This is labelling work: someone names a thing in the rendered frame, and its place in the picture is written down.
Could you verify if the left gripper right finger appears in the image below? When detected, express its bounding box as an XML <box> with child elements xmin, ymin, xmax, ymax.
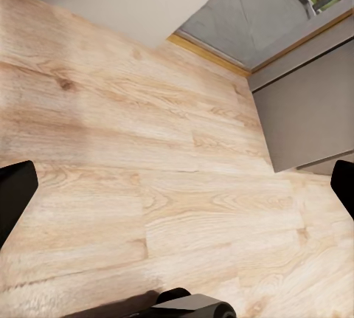
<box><xmin>330</xmin><ymin>159</ymin><xmax>354</xmax><ymax>220</ymax></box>

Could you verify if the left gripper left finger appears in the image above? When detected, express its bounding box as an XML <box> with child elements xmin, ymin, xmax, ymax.
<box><xmin>0</xmin><ymin>160</ymin><xmax>38</xmax><ymax>248</ymax></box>

